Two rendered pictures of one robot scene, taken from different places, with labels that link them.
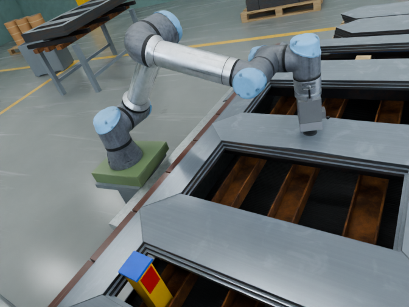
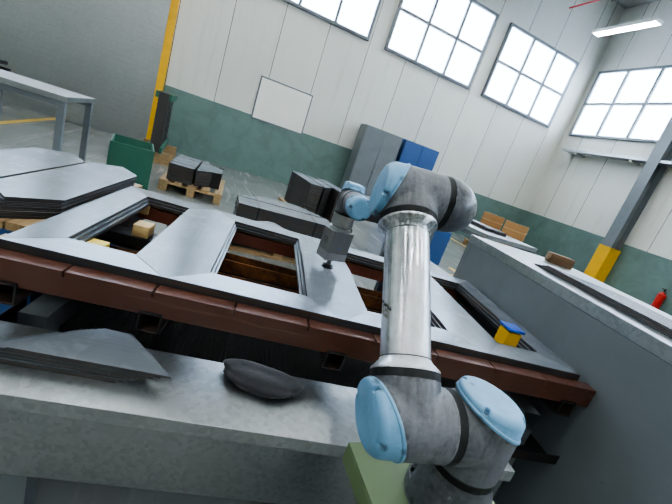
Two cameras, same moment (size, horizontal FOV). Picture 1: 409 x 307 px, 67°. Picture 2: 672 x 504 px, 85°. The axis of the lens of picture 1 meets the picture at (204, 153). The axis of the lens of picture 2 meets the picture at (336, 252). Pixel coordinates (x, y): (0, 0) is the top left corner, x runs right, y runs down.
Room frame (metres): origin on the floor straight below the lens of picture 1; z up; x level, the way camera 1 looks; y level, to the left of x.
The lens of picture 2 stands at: (1.78, 0.37, 1.25)
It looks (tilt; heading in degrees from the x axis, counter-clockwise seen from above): 15 degrees down; 215
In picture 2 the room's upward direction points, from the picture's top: 19 degrees clockwise
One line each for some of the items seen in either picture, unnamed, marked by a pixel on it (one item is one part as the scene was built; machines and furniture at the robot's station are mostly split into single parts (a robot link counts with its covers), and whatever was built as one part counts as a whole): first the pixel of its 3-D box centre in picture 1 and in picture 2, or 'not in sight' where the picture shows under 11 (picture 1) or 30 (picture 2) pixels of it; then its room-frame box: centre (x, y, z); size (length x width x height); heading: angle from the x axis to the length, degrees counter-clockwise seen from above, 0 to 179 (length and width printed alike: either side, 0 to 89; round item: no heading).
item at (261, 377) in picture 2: not in sight; (261, 379); (1.21, -0.10, 0.70); 0.20 x 0.10 x 0.03; 124
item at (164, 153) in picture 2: not in sight; (161, 125); (-1.67, -6.61, 0.58); 1.60 x 0.60 x 1.17; 60
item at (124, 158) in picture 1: (122, 150); (454, 478); (1.14, 0.33, 0.78); 0.15 x 0.15 x 0.10
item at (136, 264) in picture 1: (136, 267); (511, 329); (0.46, 0.23, 0.88); 0.06 x 0.06 x 0.02; 48
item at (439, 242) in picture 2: not in sight; (425, 241); (-3.91, -1.95, 0.29); 0.61 x 0.43 x 0.57; 56
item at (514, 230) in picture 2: not in sight; (497, 237); (-7.76, -1.85, 0.47); 1.32 x 0.80 x 0.95; 57
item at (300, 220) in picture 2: not in sight; (278, 227); (-1.05, -2.43, 0.23); 1.20 x 0.80 x 0.47; 146
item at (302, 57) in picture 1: (304, 57); (350, 199); (0.77, -0.34, 1.10); 0.09 x 0.08 x 0.11; 50
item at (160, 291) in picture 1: (151, 289); (498, 354); (0.46, 0.23, 0.78); 0.05 x 0.05 x 0.19; 48
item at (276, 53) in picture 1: (268, 61); (361, 207); (0.82, -0.25, 1.10); 0.11 x 0.11 x 0.08; 50
